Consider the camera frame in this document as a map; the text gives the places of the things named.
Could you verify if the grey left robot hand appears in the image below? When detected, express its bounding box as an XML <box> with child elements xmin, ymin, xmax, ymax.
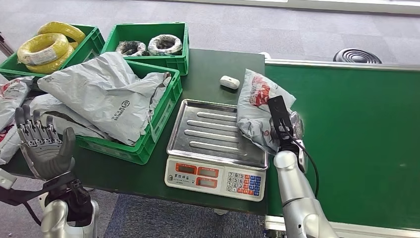
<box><xmin>14</xmin><ymin>105</ymin><xmax>76</xmax><ymax>181</ymax></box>

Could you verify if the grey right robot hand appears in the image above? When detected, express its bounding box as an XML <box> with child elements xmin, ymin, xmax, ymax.
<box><xmin>287</xmin><ymin>111</ymin><xmax>305</xmax><ymax>142</ymax></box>

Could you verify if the grey package with red print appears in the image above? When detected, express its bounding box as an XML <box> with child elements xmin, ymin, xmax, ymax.
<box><xmin>237</xmin><ymin>68</ymin><xmax>298</xmax><ymax>156</ymax></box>

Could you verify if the white package with red print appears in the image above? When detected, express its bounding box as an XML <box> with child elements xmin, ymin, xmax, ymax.
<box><xmin>0</xmin><ymin>121</ymin><xmax>23</xmax><ymax>166</ymax></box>

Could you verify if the green conveyor belt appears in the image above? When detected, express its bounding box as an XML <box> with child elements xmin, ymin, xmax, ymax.
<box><xmin>264</xmin><ymin>59</ymin><xmax>420</xmax><ymax>238</ymax></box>

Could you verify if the grey package with red logo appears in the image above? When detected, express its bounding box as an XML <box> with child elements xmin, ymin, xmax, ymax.
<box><xmin>0</xmin><ymin>76</ymin><xmax>35</xmax><ymax>132</ymax></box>

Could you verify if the large grey express package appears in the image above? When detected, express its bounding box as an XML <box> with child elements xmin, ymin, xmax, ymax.
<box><xmin>37</xmin><ymin>52</ymin><xmax>172</xmax><ymax>147</ymax></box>

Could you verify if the small white oval device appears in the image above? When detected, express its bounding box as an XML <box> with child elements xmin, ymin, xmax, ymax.
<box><xmin>219</xmin><ymin>75</ymin><xmax>241</xmax><ymax>91</ymax></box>

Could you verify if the white scale with steel tray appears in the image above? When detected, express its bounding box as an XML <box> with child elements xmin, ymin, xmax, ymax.
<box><xmin>164</xmin><ymin>99</ymin><xmax>270</xmax><ymax>202</ymax></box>

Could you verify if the black ribbed round disc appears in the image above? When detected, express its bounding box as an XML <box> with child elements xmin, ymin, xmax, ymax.
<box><xmin>332</xmin><ymin>48</ymin><xmax>382</xmax><ymax>64</ymax></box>

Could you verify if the green crate holding yellow coils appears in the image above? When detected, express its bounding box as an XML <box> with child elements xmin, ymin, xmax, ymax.
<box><xmin>0</xmin><ymin>24</ymin><xmax>105</xmax><ymax>81</ymax></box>

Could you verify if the grey metal pole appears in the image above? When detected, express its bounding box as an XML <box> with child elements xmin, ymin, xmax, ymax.
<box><xmin>0</xmin><ymin>31</ymin><xmax>15</xmax><ymax>58</ymax></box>

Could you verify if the green crate holding packages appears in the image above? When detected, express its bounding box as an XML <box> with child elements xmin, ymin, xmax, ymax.
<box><xmin>76</xmin><ymin>60</ymin><xmax>183</xmax><ymax>166</ymax></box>

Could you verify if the green crate holding black coils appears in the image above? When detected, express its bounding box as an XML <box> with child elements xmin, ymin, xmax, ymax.
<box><xmin>101</xmin><ymin>22</ymin><xmax>190</xmax><ymax>77</ymax></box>

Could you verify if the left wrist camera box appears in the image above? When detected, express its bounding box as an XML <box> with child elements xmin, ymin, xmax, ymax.
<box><xmin>0</xmin><ymin>167</ymin><xmax>18</xmax><ymax>191</ymax></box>

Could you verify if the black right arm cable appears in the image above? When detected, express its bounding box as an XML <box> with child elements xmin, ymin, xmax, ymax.
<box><xmin>280</xmin><ymin>118</ymin><xmax>320</xmax><ymax>199</ymax></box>

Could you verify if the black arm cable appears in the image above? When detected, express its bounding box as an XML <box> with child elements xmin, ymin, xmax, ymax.
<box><xmin>21</xmin><ymin>200</ymin><xmax>43</xmax><ymax>228</ymax></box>
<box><xmin>280</xmin><ymin>118</ymin><xmax>320</xmax><ymax>199</ymax></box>

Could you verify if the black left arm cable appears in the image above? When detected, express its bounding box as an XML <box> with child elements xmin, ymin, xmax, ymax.
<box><xmin>21</xmin><ymin>200</ymin><xmax>43</xmax><ymax>228</ymax></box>

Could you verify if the yellow wire coil with label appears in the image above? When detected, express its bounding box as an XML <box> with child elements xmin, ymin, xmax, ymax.
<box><xmin>17</xmin><ymin>33</ymin><xmax>70</xmax><ymax>66</ymax></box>

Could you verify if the black wrapped wire coil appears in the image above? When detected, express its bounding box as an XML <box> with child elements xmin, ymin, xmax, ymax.
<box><xmin>148</xmin><ymin>34</ymin><xmax>183</xmax><ymax>57</ymax></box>
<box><xmin>115</xmin><ymin>41</ymin><xmax>148</xmax><ymax>58</ymax></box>

